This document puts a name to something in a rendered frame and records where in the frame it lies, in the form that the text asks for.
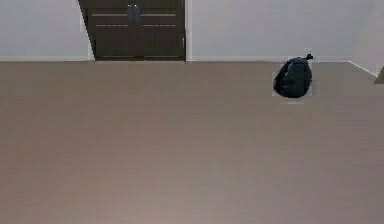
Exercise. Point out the dark brown room door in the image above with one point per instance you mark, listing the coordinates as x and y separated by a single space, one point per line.
140 36

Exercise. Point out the black garbage bag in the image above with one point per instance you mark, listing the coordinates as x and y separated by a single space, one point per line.
293 78

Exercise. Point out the tan furniture corner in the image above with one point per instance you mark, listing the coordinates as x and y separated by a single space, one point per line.
380 77

